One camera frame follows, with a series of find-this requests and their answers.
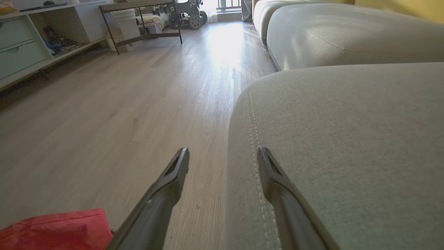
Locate cardboard box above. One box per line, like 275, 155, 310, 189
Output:
105, 28, 143, 53

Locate white cabinet with mint drawers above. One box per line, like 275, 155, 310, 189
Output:
0, 0, 108, 91

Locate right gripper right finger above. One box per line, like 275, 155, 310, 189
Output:
257, 146, 342, 250

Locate white plastic bucket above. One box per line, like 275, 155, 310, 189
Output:
110, 9, 141, 42

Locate toys on cabinet shelf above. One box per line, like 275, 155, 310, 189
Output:
42, 26, 78, 54

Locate dark wheeled robot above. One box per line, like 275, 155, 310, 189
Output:
168, 0, 208, 30

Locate grey sofa section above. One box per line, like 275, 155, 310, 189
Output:
266, 3, 444, 72

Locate yellow back cushion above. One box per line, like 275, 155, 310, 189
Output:
354, 0, 444, 24

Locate grey fabric sofa seat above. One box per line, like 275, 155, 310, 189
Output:
225, 62, 444, 250

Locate grey curtain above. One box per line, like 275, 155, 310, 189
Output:
241, 0, 254, 22

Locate red garment with white trim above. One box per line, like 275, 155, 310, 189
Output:
0, 208, 114, 250

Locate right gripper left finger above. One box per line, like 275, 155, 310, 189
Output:
106, 148, 190, 250

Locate black metal frame table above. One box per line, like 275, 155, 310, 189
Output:
100, 0, 183, 55

